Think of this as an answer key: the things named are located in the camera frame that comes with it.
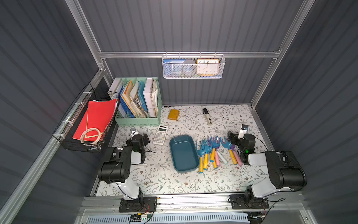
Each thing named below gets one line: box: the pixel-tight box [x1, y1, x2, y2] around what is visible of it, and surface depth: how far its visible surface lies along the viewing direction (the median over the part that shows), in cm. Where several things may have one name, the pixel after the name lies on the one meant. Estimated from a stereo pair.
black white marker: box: [202, 107, 214, 126], surface depth 111 cm
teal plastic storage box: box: [169, 134, 200, 174], surface depth 93 cm
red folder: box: [72, 98, 117, 141], surface depth 75 cm
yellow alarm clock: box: [196, 58, 220, 77], surface depth 90 cm
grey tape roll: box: [181, 59, 197, 77], surface depth 89 cm
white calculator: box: [152, 125, 169, 146], surface depth 103 cm
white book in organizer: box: [143, 77, 155, 118], surface depth 101 cm
